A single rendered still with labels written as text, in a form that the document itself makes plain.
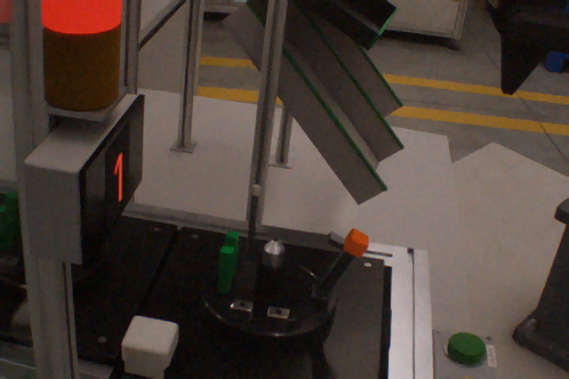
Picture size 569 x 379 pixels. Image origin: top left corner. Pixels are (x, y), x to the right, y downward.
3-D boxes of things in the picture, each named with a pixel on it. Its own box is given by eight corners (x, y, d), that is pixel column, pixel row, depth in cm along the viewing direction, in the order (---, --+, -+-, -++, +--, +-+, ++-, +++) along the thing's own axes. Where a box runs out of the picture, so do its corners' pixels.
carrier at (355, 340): (381, 272, 88) (402, 179, 82) (373, 420, 67) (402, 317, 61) (180, 238, 90) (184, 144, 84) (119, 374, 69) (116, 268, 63)
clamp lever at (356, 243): (331, 288, 77) (370, 235, 73) (329, 300, 75) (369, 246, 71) (300, 272, 76) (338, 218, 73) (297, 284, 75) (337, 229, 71)
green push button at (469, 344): (479, 348, 78) (484, 334, 77) (483, 373, 74) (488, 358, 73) (444, 342, 78) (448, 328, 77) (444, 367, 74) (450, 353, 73)
